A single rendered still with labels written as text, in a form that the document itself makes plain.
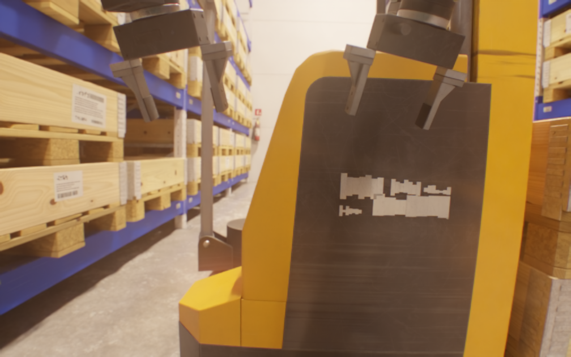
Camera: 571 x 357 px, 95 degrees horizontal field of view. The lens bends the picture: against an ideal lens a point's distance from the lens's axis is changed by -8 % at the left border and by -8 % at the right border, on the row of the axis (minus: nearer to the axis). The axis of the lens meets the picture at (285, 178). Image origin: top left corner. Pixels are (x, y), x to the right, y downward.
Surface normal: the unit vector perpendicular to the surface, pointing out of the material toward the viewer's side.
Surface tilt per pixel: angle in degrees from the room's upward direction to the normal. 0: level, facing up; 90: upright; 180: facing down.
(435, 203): 90
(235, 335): 90
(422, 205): 90
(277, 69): 90
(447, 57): 113
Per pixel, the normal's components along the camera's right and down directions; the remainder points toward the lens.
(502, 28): -0.04, 0.09
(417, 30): 0.08, 0.48
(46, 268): 1.00, 0.03
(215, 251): 0.26, 0.10
